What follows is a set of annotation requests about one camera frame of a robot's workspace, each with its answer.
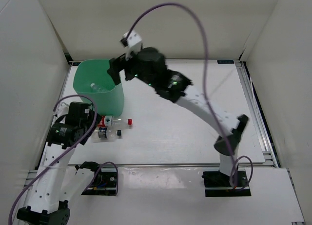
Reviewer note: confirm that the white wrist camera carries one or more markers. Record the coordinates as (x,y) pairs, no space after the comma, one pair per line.
(61,109)
(132,43)

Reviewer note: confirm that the aluminium frame rail right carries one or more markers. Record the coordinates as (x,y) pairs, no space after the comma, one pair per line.
(258,118)

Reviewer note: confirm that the blue label bottle black cap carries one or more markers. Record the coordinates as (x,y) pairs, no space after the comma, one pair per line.
(106,135)

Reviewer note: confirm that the white table board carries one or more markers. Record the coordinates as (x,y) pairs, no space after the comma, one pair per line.
(165,133)

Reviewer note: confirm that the clear bottle white cap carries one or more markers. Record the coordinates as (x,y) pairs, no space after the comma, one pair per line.
(97,88)

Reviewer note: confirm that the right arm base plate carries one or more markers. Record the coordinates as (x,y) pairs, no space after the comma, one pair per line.
(217,185)

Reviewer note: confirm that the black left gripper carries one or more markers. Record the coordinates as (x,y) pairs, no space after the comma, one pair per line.
(94,125)

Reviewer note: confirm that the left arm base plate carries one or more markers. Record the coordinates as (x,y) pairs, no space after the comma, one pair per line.
(105,184)

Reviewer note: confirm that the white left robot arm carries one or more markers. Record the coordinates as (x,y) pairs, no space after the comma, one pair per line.
(49,201)

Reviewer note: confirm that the green plastic bin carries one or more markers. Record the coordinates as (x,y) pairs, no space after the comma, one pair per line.
(95,71)

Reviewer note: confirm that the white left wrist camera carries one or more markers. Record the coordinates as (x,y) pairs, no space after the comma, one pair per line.
(61,109)

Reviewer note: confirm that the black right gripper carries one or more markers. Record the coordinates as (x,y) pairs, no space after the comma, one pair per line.
(116,65)

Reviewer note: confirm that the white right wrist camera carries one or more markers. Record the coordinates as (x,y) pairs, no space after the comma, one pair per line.
(132,43)

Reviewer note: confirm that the red label bottle red cap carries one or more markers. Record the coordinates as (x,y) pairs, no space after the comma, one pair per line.
(115,122)

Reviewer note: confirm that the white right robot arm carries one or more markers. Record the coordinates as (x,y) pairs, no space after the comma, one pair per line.
(177,88)

